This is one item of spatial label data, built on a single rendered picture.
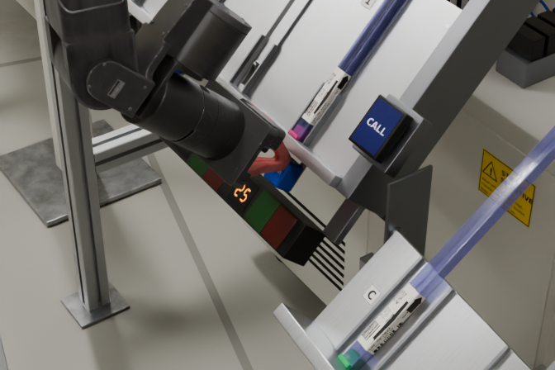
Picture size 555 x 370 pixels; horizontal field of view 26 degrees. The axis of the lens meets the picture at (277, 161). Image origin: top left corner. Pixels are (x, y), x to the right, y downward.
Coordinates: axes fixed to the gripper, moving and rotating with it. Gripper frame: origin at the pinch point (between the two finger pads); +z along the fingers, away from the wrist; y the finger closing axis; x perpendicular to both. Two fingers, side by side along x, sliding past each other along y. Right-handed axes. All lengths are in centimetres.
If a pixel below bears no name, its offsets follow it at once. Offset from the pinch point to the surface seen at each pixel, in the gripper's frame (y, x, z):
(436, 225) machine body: 12.0, 0.8, 45.5
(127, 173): 91, 33, 66
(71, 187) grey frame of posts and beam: 62, 30, 32
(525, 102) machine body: 3.3, -18.5, 33.2
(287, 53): 8.8, -8.6, 1.3
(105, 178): 92, 36, 63
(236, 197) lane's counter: 4.2, 6.3, 2.1
